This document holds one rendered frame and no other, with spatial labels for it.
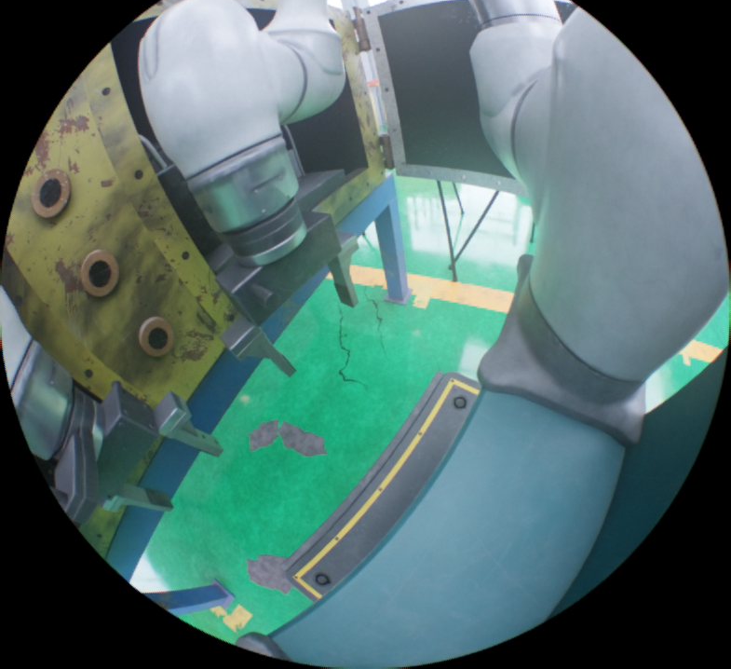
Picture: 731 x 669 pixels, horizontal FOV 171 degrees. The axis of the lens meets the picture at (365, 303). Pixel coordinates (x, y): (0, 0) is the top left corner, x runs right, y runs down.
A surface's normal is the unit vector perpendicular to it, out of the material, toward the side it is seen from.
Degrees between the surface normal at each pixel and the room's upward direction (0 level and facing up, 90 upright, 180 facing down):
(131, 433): 90
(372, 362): 0
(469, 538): 0
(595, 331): 96
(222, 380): 90
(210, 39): 86
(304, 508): 0
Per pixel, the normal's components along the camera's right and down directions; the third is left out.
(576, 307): -0.90, 0.44
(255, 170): 0.69, 0.42
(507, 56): -0.83, 0.38
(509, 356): -0.44, -0.61
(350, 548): -0.19, -0.67
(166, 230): 0.88, 0.21
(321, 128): -0.44, 0.71
